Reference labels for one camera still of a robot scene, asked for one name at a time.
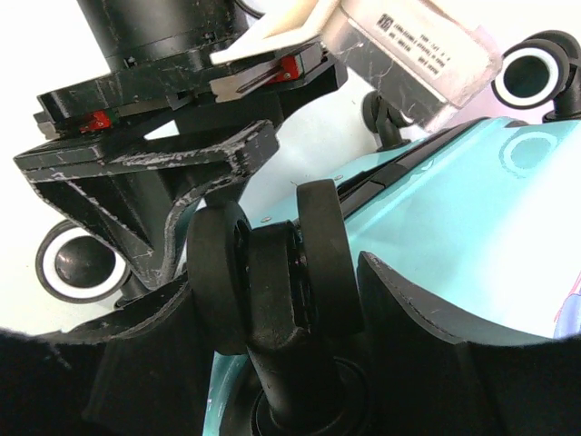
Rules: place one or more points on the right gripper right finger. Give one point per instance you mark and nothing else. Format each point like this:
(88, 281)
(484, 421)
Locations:
(440, 370)

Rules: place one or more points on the pink and teal children's suitcase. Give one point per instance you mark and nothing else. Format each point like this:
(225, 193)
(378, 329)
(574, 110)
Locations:
(485, 215)

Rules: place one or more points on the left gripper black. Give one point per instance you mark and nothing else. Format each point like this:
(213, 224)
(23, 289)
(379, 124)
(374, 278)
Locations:
(135, 195)

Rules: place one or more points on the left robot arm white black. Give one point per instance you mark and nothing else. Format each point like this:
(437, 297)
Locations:
(70, 261)

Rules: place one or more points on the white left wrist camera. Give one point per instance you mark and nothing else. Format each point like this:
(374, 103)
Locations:
(425, 58)

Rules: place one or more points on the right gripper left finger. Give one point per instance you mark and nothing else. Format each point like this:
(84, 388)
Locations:
(141, 370)

